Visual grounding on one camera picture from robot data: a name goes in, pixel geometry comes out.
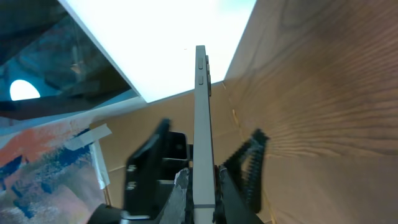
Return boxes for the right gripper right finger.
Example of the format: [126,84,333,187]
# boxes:
[213,166,264,224]

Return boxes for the Galaxy smartphone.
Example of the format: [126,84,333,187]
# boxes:
[193,45,215,224]

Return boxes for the cardboard sheet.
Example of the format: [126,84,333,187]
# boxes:
[88,80,274,224]

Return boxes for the painted colourful board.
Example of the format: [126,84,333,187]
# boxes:
[1,120,111,223]

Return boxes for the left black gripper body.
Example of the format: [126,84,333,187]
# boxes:
[88,131,192,224]

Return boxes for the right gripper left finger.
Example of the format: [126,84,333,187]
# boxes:
[160,168,193,224]

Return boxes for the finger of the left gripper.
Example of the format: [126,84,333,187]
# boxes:
[223,129,269,213]
[123,119,170,218]

